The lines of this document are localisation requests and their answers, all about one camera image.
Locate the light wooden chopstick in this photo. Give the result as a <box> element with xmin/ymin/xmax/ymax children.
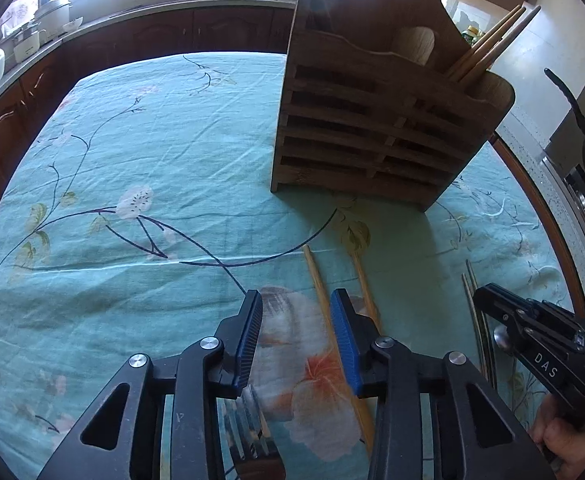
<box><xmin>302</xmin><ymin>245</ymin><xmax>377</xmax><ymax>456</ymax></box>

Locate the dark metal chopstick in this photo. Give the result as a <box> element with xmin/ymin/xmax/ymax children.
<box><xmin>461</xmin><ymin>260</ymin><xmax>498</xmax><ymax>389</ymax></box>

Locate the person's right hand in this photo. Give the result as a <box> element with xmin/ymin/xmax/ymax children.
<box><xmin>529</xmin><ymin>393</ymin><xmax>585</xmax><ymax>480</ymax></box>

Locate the wooden chopstick on table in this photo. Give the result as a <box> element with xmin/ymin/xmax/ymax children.
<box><xmin>352</xmin><ymin>255</ymin><xmax>381</xmax><ymax>330</ymax></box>

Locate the steel fork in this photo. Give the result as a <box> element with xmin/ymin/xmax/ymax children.
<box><xmin>222</xmin><ymin>385</ymin><xmax>286</xmax><ymax>480</ymax></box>

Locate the floral teal tablecloth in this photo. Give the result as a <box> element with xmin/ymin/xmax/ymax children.
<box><xmin>0</xmin><ymin>53</ymin><xmax>571</xmax><ymax>479</ymax></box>

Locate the brown wooden utensil holder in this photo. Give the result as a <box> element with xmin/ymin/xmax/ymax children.
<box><xmin>271</xmin><ymin>0</ymin><xmax>515</xmax><ymax>209</ymax></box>

